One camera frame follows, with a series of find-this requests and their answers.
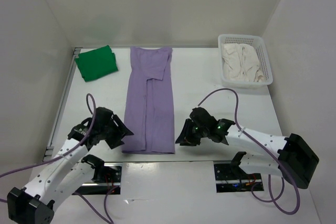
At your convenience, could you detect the green t shirt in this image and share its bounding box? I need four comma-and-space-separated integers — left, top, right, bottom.
75, 45, 118, 82

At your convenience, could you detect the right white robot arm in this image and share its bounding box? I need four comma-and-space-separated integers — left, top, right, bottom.
175, 107, 319, 189

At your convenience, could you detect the purple t shirt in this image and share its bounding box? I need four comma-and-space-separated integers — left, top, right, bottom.
122, 47, 175, 154

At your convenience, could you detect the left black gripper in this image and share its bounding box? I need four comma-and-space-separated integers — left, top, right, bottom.
101, 114, 134, 149

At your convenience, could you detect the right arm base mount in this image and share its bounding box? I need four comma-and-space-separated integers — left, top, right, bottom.
213, 162, 264, 193

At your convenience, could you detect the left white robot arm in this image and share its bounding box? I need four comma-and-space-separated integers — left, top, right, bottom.
7, 107, 133, 223

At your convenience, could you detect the white plastic basket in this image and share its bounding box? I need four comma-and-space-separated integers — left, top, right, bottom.
218, 34, 273, 89

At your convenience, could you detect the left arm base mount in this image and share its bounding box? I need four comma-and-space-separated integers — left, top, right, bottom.
75, 164, 122, 195

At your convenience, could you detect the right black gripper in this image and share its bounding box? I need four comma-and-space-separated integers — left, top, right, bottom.
175, 118, 208, 146

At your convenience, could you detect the white cloth in basket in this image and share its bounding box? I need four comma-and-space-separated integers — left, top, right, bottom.
221, 44, 266, 82

